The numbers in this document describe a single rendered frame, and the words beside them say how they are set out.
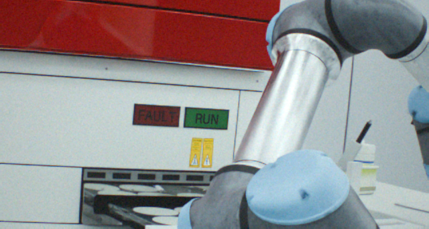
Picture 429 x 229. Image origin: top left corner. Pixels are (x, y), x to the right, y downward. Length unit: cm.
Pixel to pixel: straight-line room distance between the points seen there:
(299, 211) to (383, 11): 44
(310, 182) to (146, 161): 101
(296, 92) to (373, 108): 303
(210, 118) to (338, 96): 216
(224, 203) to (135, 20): 85
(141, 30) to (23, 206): 47
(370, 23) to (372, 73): 295
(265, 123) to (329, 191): 25
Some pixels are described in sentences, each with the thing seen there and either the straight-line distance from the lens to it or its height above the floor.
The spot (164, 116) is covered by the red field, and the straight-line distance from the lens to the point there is 203.
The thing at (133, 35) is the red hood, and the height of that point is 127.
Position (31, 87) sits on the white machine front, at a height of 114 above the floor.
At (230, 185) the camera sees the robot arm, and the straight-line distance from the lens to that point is 119.
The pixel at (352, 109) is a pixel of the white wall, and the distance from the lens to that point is 426.
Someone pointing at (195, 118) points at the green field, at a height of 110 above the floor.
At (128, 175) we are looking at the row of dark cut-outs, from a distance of 202.
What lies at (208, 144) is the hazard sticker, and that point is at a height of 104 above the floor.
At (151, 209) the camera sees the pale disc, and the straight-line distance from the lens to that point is 194.
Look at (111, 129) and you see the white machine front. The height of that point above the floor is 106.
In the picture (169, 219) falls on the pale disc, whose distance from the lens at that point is 186.
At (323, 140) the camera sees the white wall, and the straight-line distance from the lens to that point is 417.
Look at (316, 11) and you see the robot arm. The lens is 142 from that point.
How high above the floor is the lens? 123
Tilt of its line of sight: 3 degrees down
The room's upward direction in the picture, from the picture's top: 6 degrees clockwise
